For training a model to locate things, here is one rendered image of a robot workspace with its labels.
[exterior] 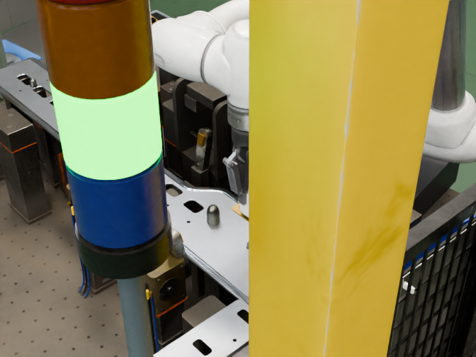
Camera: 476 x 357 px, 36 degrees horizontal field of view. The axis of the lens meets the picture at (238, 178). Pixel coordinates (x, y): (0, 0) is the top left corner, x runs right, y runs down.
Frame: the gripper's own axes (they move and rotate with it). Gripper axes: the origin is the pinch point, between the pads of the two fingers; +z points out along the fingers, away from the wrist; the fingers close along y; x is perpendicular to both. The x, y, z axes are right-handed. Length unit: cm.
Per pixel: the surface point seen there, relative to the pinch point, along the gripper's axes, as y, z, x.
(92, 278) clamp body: 21, 39, -39
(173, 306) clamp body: 20.4, 21.7, -3.1
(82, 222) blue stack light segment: 67, -68, 56
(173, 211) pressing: 4.8, 14.6, -22.3
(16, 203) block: 21, 41, -83
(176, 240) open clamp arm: 17.4, 4.3, -4.2
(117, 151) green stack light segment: 65, -75, 58
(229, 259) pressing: 5.9, 14.6, -0.4
